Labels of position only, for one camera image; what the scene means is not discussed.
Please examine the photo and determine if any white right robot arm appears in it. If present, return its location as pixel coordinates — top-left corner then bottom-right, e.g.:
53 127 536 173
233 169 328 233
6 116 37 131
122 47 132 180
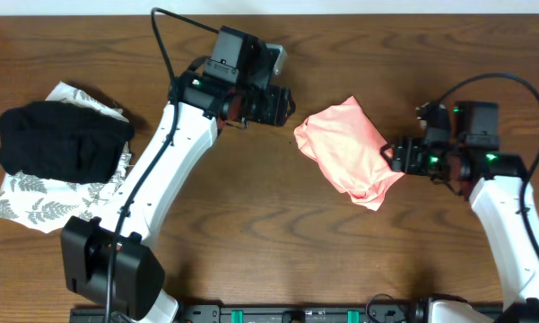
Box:
380 101 539 322

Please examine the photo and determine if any black folded garment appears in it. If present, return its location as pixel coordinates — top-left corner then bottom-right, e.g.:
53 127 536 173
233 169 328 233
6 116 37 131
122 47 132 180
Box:
0 101 135 184

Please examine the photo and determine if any white fern-print drawstring bag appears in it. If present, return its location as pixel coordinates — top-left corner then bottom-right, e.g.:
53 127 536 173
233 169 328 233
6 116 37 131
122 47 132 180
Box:
0 82 133 233

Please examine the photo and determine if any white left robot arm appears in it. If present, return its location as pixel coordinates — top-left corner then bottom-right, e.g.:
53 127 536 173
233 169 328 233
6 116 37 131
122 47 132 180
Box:
61 26 295 322

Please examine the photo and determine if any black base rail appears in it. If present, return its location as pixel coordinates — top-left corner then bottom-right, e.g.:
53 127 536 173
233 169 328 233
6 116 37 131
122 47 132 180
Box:
69 293 503 323

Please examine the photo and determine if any pink cloth garment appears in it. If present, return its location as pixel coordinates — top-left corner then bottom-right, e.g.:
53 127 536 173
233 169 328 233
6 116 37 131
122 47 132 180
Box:
294 96 404 211

